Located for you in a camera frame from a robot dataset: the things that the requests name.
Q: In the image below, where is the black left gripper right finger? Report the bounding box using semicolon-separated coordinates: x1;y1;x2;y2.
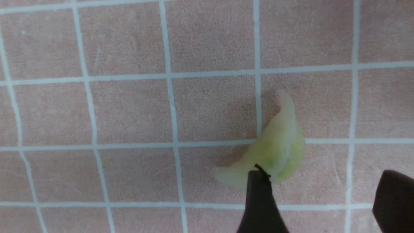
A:
372;170;414;233

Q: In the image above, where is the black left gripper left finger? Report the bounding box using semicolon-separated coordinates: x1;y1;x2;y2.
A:
237;164;289;233

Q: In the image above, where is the green dumpling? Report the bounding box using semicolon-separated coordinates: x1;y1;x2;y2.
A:
212;90;306;191

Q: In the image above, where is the pink checkered tablecloth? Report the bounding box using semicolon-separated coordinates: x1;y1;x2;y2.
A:
1;0;413;233

